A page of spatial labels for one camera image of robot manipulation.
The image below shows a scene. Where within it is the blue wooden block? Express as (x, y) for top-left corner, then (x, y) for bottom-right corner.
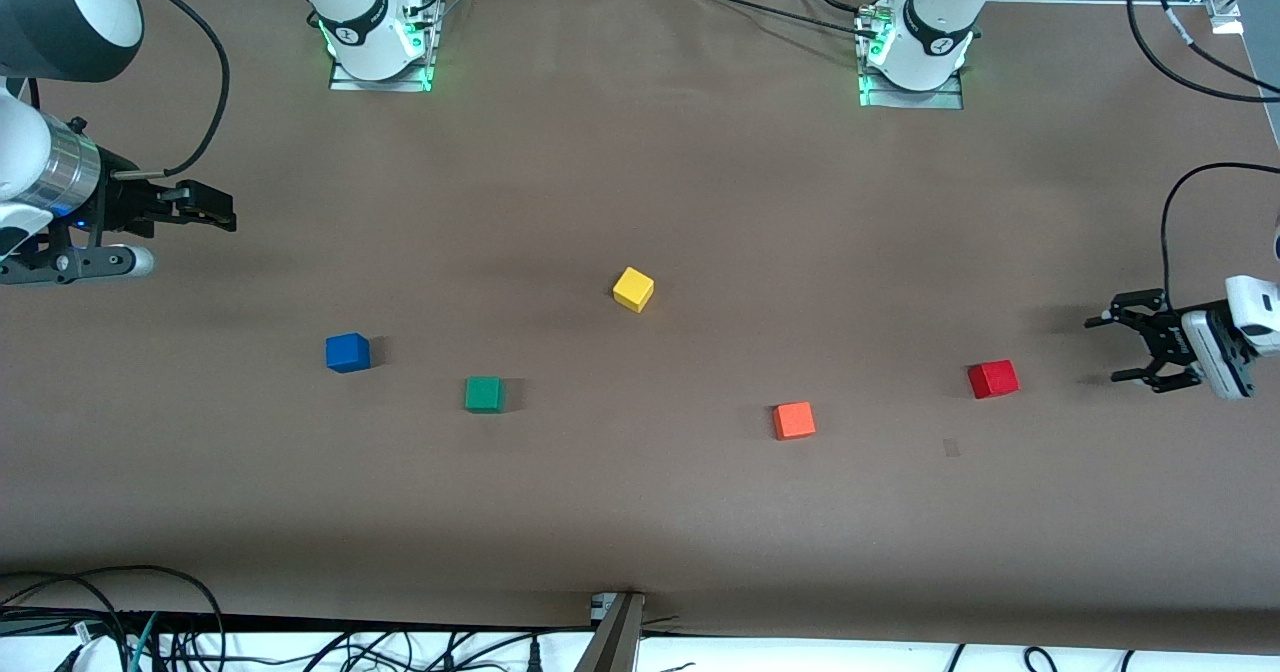
(326, 333), (372, 374)

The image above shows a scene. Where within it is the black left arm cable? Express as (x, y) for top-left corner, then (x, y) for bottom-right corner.
(1125, 0), (1280, 299)

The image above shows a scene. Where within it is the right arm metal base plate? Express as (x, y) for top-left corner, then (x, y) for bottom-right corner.
(328, 0), (443, 93)

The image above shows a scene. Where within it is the red wooden block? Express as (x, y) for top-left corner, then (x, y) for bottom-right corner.
(967, 359), (1021, 400)

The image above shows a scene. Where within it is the yellow wooden block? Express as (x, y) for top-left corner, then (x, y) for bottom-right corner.
(612, 266), (656, 314)

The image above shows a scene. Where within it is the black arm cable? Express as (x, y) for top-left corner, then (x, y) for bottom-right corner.
(98, 0), (232, 179)
(1125, 0), (1280, 299)

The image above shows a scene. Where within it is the long black cable loop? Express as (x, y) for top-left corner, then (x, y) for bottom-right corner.
(0, 564), (227, 672)

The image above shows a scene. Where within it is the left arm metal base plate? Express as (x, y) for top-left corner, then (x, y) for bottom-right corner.
(857, 12), (966, 110)

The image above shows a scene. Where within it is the teal cable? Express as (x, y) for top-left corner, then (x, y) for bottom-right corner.
(126, 612), (163, 672)

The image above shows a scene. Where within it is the grey metal post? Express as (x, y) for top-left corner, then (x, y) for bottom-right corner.
(575, 592), (646, 672)

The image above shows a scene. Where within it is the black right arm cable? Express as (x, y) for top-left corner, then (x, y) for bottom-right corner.
(98, 0), (232, 179)

